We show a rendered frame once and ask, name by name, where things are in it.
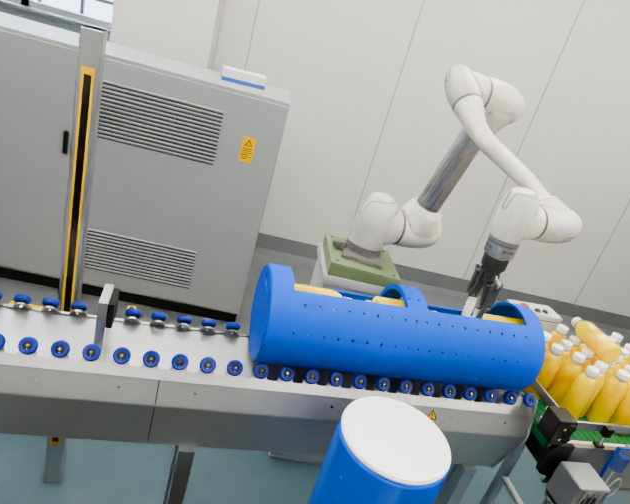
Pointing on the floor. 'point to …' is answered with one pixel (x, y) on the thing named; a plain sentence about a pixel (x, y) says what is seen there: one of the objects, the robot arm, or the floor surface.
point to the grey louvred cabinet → (123, 169)
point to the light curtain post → (78, 193)
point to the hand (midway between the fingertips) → (472, 312)
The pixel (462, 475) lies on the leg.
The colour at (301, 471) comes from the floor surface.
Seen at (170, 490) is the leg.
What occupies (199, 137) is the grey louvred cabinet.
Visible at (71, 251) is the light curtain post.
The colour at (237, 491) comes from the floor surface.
